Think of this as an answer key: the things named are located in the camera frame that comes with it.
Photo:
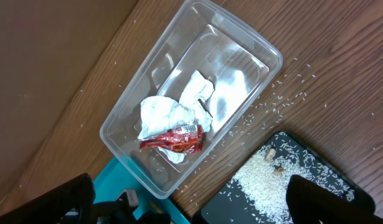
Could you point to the teal plastic tray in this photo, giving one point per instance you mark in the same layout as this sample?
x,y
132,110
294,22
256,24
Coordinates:
x,y
115,178

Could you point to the wooden chopstick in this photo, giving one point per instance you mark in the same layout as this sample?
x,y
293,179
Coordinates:
x,y
157,209

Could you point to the red snack wrapper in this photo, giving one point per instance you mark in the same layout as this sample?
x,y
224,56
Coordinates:
x,y
184,139

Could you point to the pile of rice grains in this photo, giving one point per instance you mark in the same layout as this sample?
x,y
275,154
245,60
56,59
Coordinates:
x,y
262,183

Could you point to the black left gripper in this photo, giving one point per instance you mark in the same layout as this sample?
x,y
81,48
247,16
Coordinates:
x,y
117,211

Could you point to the clear plastic bin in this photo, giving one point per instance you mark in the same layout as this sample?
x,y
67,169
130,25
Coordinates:
x,y
205,71

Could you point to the black tray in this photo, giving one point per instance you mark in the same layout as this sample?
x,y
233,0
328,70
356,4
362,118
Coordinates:
x,y
225,208

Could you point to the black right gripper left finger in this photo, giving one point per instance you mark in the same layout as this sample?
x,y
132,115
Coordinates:
x,y
70,202

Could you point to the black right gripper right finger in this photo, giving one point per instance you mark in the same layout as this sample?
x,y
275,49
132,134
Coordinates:
x,y
309,203

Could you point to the white paper napkin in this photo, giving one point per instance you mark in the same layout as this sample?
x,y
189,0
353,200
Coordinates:
x,y
161,113

